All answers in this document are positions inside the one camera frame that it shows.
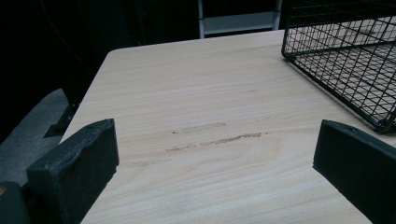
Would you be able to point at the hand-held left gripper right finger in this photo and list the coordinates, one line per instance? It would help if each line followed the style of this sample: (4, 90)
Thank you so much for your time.
(358, 161)

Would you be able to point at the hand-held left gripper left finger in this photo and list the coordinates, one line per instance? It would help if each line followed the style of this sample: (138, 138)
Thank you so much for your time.
(74, 168)

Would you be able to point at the black stand foot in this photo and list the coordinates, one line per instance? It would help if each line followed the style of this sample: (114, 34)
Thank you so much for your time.
(62, 119)

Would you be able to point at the grey metal stand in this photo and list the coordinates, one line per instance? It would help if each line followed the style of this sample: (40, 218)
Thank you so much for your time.
(238, 21)

